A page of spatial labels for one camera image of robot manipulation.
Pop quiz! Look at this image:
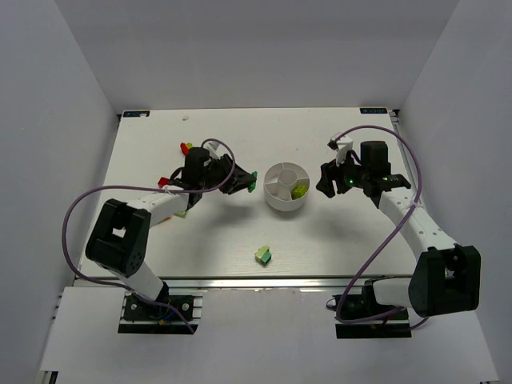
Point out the dark green lego plate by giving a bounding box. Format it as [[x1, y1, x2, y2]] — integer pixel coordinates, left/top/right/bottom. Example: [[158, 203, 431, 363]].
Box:
[[247, 171, 258, 193]]

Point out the pale green curved lego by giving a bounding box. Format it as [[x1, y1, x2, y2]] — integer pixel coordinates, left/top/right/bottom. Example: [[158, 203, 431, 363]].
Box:
[[255, 246, 271, 260]]

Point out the dark green lego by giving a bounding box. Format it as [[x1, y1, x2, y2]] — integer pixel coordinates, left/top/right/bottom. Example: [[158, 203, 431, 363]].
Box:
[[255, 250, 272, 266]]

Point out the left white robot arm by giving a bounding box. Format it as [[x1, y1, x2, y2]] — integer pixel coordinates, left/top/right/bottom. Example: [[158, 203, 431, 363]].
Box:
[[85, 147, 257, 303]]

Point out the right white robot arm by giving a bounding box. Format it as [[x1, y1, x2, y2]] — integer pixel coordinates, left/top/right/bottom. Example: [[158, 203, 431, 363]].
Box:
[[316, 138, 481, 322]]

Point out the red curved lego with green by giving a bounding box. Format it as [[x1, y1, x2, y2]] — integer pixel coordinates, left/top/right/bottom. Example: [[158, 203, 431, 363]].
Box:
[[180, 142, 194, 156]]

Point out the red rectangular lego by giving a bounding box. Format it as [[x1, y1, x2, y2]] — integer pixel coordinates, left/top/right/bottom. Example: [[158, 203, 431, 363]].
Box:
[[158, 177, 170, 188]]

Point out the white round divided container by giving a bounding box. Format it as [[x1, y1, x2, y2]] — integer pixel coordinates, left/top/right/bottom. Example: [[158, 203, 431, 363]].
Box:
[[263, 162, 310, 212]]

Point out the blue label sticker right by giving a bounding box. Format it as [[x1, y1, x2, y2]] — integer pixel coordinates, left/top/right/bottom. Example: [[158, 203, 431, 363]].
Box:
[[359, 107, 388, 114]]

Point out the blue label sticker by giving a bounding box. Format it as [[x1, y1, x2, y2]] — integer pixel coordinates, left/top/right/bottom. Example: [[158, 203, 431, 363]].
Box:
[[359, 107, 388, 114], [122, 110, 150, 118]]

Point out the blue label sticker left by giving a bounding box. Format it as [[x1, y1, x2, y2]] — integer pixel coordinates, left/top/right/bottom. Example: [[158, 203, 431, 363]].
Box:
[[122, 110, 150, 118]]

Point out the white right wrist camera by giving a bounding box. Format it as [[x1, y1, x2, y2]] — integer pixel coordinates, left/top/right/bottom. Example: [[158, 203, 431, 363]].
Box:
[[327, 134, 353, 166]]

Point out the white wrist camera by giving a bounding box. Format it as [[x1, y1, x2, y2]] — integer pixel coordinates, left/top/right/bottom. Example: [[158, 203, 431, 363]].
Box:
[[327, 134, 353, 166], [201, 140, 222, 159]]

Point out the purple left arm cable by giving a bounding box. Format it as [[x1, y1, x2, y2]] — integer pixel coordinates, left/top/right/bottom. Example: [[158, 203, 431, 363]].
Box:
[[63, 138, 237, 335]]

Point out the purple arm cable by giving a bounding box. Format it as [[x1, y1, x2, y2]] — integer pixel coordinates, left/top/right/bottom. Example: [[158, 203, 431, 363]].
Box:
[[63, 138, 237, 335], [334, 125, 426, 331]]

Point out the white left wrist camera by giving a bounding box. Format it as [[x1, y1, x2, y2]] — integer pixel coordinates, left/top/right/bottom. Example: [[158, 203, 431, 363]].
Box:
[[201, 140, 222, 159]]

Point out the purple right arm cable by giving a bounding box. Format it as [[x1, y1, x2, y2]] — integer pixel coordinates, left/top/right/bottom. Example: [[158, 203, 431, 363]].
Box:
[[334, 125, 426, 331]]

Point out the aluminium table front rail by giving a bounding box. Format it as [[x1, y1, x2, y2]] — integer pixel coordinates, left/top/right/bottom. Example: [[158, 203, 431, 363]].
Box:
[[74, 275, 421, 292]]

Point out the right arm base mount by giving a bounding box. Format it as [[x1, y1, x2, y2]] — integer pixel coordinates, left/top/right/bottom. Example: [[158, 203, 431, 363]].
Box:
[[335, 294, 411, 339]]

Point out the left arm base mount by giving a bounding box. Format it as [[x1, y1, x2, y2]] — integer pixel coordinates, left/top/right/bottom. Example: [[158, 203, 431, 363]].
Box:
[[118, 294, 203, 335]]

